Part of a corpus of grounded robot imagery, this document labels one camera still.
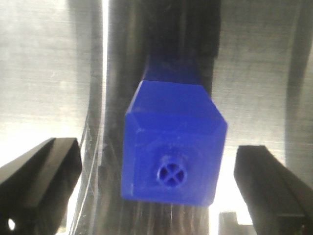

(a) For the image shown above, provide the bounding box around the blue square bottle without cap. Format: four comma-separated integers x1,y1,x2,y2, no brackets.
120,79,228,207

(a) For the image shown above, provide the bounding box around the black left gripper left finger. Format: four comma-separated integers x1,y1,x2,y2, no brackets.
0,138,82,235

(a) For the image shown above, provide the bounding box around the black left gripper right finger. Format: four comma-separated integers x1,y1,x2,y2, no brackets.
234,145,313,235

